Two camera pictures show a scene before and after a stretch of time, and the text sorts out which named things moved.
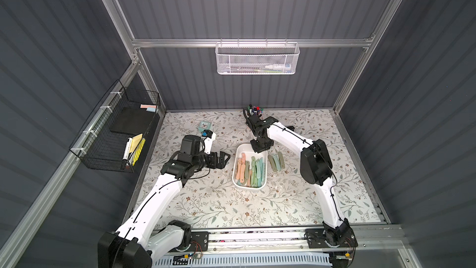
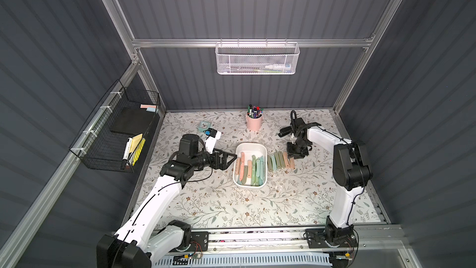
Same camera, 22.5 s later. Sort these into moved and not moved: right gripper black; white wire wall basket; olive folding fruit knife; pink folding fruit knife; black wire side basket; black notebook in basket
Moved: pink folding fruit knife; right gripper black
Not moved: white wire wall basket; black notebook in basket; black wire side basket; olive folding fruit knife
